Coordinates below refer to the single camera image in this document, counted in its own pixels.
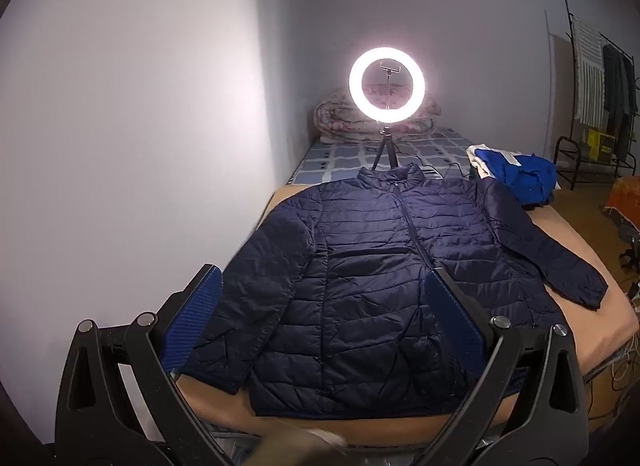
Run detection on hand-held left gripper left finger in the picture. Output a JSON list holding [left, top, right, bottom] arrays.
[[54, 262, 236, 466]]

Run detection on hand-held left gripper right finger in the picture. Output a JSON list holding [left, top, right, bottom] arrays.
[[422, 267, 591, 466]]

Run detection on navy puffer jacket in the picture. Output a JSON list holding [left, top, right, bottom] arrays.
[[177, 164, 610, 419]]

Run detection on dark hanging clothes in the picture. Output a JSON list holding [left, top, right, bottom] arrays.
[[601, 43, 638, 159]]

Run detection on black clothes rack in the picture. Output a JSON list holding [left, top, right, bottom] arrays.
[[564, 0, 640, 181]]

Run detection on tan blanket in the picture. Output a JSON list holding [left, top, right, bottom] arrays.
[[172, 181, 640, 447]]

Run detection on white garment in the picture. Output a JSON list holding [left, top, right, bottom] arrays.
[[466, 144, 521, 181]]

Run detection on blue garment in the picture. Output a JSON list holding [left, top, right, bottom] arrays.
[[475, 148, 561, 207]]

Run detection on black tripod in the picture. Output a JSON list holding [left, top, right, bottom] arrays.
[[371, 123, 399, 170]]

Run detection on dark object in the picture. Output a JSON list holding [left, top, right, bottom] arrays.
[[619, 225, 640, 273]]

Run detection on blue patterned bed sheet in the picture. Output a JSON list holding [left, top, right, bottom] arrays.
[[285, 126, 476, 187]]

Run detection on black shoe rack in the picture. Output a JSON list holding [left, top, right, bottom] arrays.
[[554, 136, 636, 191]]

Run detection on orange patterned box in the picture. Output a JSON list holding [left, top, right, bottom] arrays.
[[602, 177, 640, 221]]

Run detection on yellow box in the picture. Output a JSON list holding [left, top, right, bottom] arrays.
[[586, 129, 615, 155]]

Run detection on folded floral quilt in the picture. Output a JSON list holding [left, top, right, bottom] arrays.
[[313, 87, 443, 145]]

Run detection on white leaning panel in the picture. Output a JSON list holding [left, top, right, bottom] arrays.
[[544, 10, 558, 161]]

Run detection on phone holder clamp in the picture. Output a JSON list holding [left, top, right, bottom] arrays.
[[379, 60, 404, 111]]

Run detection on striped hanging towel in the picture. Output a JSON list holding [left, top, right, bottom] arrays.
[[571, 16, 606, 129]]

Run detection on ring light black cable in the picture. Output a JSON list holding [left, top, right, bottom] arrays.
[[417, 163, 473, 181]]

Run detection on white ring light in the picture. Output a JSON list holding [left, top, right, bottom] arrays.
[[348, 46, 427, 124]]

